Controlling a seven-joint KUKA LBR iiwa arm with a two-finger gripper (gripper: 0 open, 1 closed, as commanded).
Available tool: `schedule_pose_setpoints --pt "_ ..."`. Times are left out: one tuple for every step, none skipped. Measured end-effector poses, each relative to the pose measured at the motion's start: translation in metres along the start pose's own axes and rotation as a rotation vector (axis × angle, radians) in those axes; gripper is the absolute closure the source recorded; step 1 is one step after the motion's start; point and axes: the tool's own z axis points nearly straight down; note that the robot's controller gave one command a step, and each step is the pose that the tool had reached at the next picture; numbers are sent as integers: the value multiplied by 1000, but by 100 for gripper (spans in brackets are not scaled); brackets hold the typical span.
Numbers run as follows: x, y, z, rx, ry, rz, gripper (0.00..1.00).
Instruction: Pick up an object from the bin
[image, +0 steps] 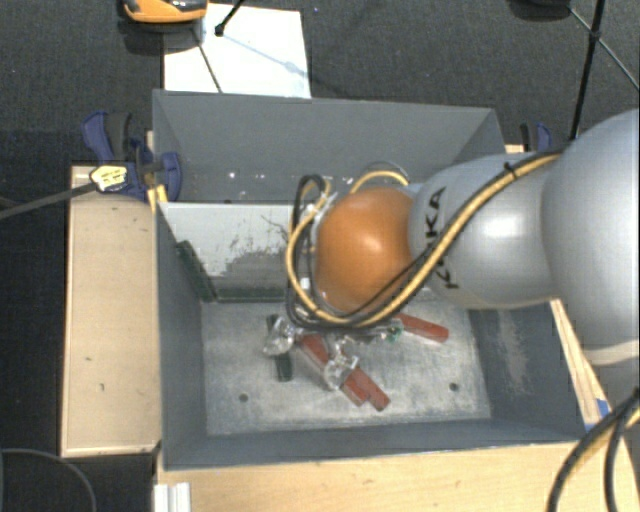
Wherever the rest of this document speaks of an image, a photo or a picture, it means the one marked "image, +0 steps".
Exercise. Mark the red-brown flat block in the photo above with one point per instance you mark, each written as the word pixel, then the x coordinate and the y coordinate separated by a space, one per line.
pixel 371 389
pixel 425 327
pixel 353 395

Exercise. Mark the pale wood board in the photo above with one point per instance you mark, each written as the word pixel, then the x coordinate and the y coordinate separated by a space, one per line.
pixel 110 320

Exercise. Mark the dark green flat block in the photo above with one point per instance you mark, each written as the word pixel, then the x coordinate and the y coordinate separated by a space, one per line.
pixel 250 294
pixel 283 369

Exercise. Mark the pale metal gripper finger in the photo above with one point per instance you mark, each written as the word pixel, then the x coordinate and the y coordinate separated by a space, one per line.
pixel 341 370
pixel 278 340

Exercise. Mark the grey metal bin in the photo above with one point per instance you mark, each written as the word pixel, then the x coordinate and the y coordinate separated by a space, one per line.
pixel 415 395

